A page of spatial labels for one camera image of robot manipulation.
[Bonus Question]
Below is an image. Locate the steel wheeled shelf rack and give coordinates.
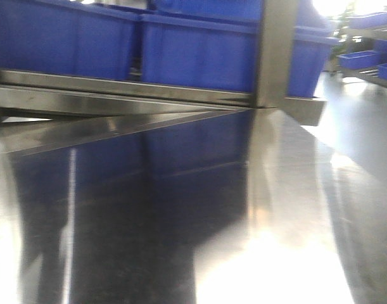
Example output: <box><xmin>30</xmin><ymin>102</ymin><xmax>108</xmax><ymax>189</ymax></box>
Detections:
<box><xmin>339</xmin><ymin>24</ymin><xmax>387</xmax><ymax>88</ymax></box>

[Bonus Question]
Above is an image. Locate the blue bin behind table middle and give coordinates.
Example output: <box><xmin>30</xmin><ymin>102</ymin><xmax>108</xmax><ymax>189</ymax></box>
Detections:
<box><xmin>141</xmin><ymin>1</ymin><xmax>262</xmax><ymax>92</ymax></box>

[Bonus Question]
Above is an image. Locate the blue bin behind table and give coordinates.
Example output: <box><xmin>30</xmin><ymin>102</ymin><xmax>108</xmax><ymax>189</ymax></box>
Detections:
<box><xmin>287</xmin><ymin>1</ymin><xmax>340</xmax><ymax>98</ymax></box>
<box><xmin>141</xmin><ymin>1</ymin><xmax>262</xmax><ymax>92</ymax></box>
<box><xmin>0</xmin><ymin>1</ymin><xmax>140</xmax><ymax>80</ymax></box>

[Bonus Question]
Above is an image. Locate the blue bin behind table right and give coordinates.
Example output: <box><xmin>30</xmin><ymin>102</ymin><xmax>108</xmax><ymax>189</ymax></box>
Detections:
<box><xmin>287</xmin><ymin>1</ymin><xmax>340</xmax><ymax>98</ymax></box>

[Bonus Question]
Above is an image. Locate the blue bin behind table left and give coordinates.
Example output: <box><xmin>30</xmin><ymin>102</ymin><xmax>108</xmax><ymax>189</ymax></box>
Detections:
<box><xmin>0</xmin><ymin>1</ymin><xmax>140</xmax><ymax>80</ymax></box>

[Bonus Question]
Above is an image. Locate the blue tray on rack left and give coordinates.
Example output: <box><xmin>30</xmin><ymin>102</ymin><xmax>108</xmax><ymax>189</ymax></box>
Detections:
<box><xmin>338</xmin><ymin>50</ymin><xmax>381</xmax><ymax>70</ymax></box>

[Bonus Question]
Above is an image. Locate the stainless steel table rack frame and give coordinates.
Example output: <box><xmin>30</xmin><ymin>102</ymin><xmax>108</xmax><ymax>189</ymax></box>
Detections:
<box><xmin>0</xmin><ymin>1</ymin><xmax>324</xmax><ymax>151</ymax></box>

